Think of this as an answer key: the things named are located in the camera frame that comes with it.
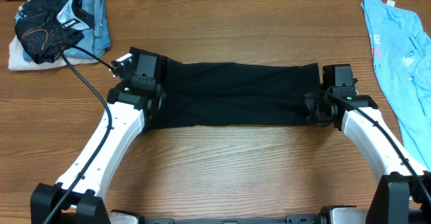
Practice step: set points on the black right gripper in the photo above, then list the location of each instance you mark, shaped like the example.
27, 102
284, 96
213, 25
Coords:
310, 100

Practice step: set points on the black t-shirt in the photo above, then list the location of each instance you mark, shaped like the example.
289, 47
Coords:
218, 94

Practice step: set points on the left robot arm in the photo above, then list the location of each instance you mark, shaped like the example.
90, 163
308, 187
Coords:
78, 194

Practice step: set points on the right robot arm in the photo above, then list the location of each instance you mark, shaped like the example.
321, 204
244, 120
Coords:
403, 191

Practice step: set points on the folded blue denim jeans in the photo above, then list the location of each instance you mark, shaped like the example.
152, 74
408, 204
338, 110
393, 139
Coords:
88, 40

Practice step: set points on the black orange patterned shirt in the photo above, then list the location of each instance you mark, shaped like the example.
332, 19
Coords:
43, 26

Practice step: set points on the light blue t-shirt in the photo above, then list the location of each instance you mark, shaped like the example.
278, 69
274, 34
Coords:
400, 50

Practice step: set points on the folded white garment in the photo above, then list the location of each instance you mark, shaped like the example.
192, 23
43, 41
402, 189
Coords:
18, 58

